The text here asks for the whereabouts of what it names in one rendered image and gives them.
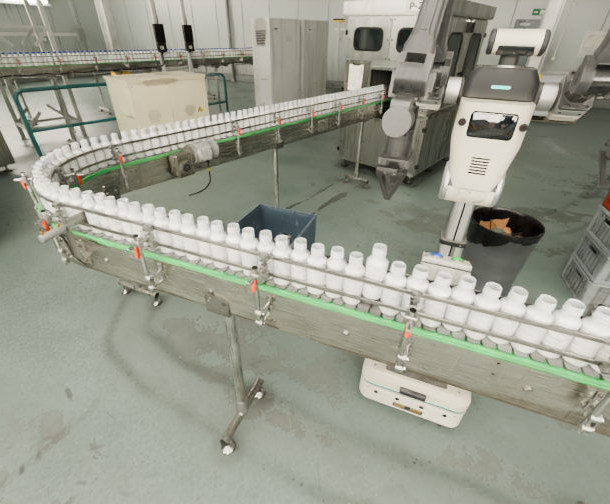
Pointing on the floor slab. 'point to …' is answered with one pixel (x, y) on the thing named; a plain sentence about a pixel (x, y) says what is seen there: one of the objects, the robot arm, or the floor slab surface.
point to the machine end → (466, 20)
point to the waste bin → (500, 246)
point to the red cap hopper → (24, 44)
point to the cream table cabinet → (157, 99)
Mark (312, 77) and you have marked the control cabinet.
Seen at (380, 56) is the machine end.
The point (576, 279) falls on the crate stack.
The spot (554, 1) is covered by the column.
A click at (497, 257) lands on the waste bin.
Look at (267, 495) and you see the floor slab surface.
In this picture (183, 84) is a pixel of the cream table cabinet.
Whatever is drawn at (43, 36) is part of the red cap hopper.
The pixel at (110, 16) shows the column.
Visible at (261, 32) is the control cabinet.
